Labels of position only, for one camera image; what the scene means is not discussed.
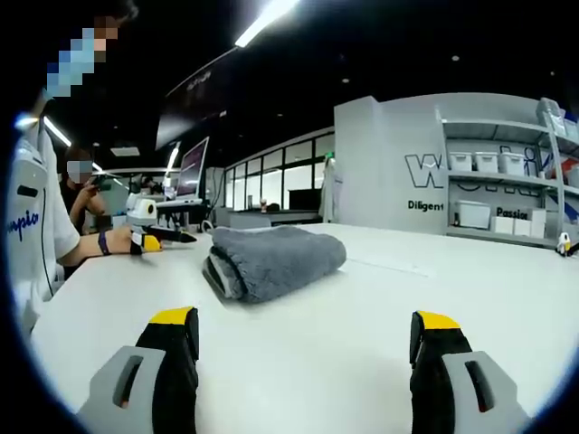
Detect grey towel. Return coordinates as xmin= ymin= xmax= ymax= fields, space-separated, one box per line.
xmin=202 ymin=224 xmax=348 ymax=305

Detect person's left hand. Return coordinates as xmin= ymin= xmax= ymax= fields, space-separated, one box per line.
xmin=109 ymin=224 xmax=138 ymax=256

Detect computer monitor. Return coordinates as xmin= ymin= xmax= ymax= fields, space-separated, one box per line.
xmin=175 ymin=136 xmax=211 ymax=201

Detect grey background desk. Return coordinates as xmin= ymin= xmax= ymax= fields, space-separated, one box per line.
xmin=212 ymin=205 xmax=325 ymax=231

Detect person's white shirt torso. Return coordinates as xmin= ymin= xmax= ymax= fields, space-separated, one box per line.
xmin=7 ymin=92 xmax=83 ymax=334

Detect white chest-worn device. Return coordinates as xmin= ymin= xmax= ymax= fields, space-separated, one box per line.
xmin=9 ymin=135 xmax=51 ymax=213

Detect dark hanging ceiling panel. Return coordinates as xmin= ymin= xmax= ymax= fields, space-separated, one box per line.
xmin=155 ymin=46 xmax=242 ymax=151

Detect large white storage box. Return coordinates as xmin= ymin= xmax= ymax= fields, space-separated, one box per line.
xmin=453 ymin=199 xmax=493 ymax=231

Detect hanging white coat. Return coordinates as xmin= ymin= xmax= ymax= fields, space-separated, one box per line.
xmin=318 ymin=156 xmax=346 ymax=223

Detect tall white carton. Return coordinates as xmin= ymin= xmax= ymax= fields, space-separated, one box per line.
xmin=530 ymin=208 xmax=547 ymax=238

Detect grey metal shelf rack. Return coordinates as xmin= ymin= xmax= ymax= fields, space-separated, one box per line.
xmin=434 ymin=99 xmax=579 ymax=250

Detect long ceiling light strip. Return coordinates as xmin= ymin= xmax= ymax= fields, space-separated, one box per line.
xmin=233 ymin=0 xmax=303 ymax=49

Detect clear plastic bags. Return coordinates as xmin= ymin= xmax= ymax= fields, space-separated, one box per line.
xmin=536 ymin=96 xmax=579 ymax=139

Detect black device cable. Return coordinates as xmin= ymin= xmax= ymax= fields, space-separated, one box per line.
xmin=39 ymin=187 xmax=52 ymax=293

